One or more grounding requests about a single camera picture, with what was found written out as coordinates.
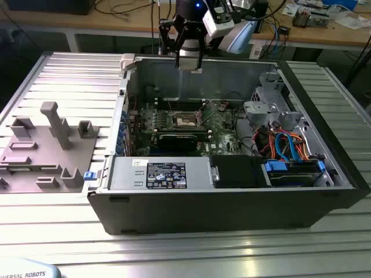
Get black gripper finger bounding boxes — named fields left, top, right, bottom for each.
left=185, top=23, right=207, bottom=72
left=158, top=17, right=183, bottom=69

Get silver CPU plate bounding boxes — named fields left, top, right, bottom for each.
left=178, top=59, right=203, bottom=73

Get CPU socket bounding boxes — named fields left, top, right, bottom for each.
left=170, top=109, right=203, bottom=130

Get black RAM slots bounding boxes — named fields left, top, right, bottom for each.
left=156, top=129, right=210, bottom=139
left=158, top=98, right=203, bottom=112

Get beige case latch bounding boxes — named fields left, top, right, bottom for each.
left=120, top=53, right=137, bottom=72

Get wooden desk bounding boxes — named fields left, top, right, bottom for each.
left=0, top=0, right=371, bottom=49

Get silver metal drive cage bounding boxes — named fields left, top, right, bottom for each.
left=243, top=71, right=311, bottom=128

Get black graphics card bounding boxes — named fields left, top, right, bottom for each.
left=156, top=131, right=199, bottom=153

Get green motherboard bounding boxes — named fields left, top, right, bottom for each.
left=127, top=98, right=247, bottom=157

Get copper heat sink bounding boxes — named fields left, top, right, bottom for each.
left=292, top=8, right=312, bottom=29

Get silver power supply unit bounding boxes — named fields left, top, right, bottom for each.
left=108, top=156, right=214, bottom=192

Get large black box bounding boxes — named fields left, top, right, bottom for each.
left=4, top=0, right=96, bottom=16

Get hard disk in blue carrier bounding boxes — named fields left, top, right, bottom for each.
left=262, top=159, right=327, bottom=188

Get black open PC case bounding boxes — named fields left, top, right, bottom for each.
left=86, top=54, right=371, bottom=236

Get grey plastic parts rack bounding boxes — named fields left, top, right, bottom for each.
left=0, top=101, right=101, bottom=194

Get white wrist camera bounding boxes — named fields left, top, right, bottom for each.
left=202, top=4, right=235, bottom=38

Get blue data wire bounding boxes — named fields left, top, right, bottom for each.
left=285, top=132, right=300, bottom=162
left=274, top=131, right=289, bottom=162

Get orange wire bundle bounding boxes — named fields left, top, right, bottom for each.
left=260, top=130, right=312, bottom=160

